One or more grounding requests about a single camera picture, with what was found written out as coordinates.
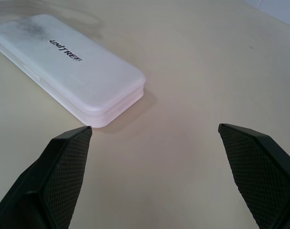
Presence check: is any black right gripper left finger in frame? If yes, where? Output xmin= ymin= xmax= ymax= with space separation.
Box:
xmin=0 ymin=125 xmax=93 ymax=229

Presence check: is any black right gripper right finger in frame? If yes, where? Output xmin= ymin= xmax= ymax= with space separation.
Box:
xmin=218 ymin=123 xmax=290 ymax=229

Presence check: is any white plastic case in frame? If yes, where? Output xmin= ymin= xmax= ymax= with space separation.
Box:
xmin=0 ymin=13 xmax=146 ymax=129

